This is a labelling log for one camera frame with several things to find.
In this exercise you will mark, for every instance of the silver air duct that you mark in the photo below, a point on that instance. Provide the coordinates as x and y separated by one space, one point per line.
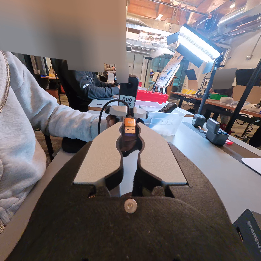
234 16

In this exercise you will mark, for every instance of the small grey adapter block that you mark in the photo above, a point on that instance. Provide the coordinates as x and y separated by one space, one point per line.
199 120

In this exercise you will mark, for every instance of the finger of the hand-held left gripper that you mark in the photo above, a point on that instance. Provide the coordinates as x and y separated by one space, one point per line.
140 113
118 111

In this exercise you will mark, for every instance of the person in grey hoodie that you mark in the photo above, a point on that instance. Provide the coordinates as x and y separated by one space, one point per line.
20 122

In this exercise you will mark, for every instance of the black usb hub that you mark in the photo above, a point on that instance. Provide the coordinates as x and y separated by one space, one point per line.
248 234
167 107

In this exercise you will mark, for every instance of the person's left hand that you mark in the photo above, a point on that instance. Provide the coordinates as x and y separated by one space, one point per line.
111 121

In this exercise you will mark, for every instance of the yellow bin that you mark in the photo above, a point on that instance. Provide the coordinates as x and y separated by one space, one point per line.
189 91

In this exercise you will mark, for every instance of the black tripod pole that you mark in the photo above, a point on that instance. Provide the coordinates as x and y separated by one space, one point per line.
248 89

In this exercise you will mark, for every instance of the clear plastic bin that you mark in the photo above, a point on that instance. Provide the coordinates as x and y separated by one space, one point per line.
163 122

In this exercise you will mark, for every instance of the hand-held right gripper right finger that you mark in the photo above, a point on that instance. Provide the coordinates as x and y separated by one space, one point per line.
161 159

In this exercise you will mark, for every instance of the green bin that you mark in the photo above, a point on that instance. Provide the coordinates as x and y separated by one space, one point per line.
218 96

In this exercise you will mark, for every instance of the black light stand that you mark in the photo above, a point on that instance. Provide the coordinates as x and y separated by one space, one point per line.
210 81

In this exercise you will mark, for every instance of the small red object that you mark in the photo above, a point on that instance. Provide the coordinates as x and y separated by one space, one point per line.
229 142

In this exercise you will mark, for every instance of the black chair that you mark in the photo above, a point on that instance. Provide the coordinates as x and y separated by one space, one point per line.
71 145

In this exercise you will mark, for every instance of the person's left forearm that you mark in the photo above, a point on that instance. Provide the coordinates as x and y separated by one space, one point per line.
77 122

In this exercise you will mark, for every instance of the led light panel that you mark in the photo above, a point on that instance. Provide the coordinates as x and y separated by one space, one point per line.
195 44

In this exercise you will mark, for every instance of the black floor lamp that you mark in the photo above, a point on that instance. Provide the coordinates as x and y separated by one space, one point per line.
148 71

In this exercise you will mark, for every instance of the wooden work table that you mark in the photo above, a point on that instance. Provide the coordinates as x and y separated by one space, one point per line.
224 103

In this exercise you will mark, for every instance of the red plastic bin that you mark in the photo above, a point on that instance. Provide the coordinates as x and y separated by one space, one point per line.
150 96

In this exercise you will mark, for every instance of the small instruction board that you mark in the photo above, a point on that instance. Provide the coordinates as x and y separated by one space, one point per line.
169 69

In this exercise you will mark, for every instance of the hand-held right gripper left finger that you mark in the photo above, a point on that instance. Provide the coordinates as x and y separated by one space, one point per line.
100 157

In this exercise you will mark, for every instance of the grey charger case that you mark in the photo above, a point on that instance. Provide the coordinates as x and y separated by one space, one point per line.
216 132

